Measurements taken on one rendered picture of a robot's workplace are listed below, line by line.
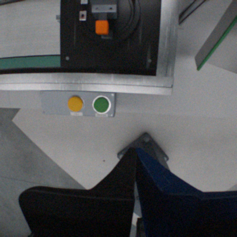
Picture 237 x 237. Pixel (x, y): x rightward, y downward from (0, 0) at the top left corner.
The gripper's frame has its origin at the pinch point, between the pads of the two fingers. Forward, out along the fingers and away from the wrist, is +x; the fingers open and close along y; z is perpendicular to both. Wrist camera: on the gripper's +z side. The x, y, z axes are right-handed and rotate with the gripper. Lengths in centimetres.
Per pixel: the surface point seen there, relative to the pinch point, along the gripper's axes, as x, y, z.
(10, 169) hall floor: 125, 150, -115
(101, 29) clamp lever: 17.9, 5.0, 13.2
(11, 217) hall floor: 126, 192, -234
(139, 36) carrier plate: 28.4, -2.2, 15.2
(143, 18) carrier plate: 28.4, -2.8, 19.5
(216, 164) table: 40, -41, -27
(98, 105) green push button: 28.2, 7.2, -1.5
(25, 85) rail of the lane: 29.4, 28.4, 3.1
